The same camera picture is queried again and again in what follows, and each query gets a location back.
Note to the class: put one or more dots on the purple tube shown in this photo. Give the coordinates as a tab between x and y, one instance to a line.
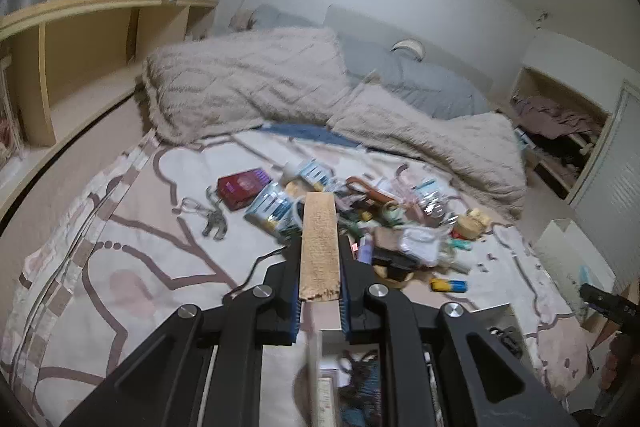
365	252

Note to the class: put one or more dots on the white cardboard carton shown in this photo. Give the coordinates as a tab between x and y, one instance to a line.
575	262

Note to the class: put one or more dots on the fluffy beige blanket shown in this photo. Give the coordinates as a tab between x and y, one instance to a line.
240	82

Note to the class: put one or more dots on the white mask packet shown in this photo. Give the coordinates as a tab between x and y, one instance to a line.
420	241

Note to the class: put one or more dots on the blue bed sheet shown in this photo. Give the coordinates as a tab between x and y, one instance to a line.
315	134

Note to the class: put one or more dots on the round wooden tray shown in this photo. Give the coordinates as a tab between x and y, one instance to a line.
405	281

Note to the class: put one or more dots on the light wooden block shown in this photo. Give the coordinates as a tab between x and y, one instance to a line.
320	247

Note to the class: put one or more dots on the open closet with clothes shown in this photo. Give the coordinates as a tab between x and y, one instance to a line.
560	127

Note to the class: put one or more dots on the yellow tissue pack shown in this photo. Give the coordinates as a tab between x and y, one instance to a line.
482	217

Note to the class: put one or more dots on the red box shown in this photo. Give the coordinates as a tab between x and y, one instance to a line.
240	189

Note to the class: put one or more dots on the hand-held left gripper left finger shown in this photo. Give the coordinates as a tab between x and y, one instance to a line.
294	314

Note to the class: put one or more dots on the clear zip bag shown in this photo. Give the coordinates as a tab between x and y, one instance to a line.
422	199

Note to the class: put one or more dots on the blue white blister pack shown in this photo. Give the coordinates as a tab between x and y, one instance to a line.
316	174
270	209

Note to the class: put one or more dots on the oval wooden box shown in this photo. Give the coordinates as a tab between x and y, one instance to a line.
469	227

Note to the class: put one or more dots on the wooden shelf unit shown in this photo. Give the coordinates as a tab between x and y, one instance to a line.
90	47

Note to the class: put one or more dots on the white crescent object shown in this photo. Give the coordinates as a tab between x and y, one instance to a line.
410	47

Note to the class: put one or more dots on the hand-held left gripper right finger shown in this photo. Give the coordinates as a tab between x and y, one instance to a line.
346	317

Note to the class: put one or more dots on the printed blanket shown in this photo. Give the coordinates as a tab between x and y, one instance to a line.
150	267

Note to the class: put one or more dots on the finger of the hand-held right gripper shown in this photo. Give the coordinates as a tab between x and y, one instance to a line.
605	302

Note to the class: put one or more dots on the white storage box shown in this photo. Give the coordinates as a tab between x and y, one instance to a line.
492	314

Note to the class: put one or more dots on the grey pillows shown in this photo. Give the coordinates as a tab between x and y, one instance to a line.
400	27

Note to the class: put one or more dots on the yellow blue tube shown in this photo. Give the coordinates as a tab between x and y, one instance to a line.
450	285

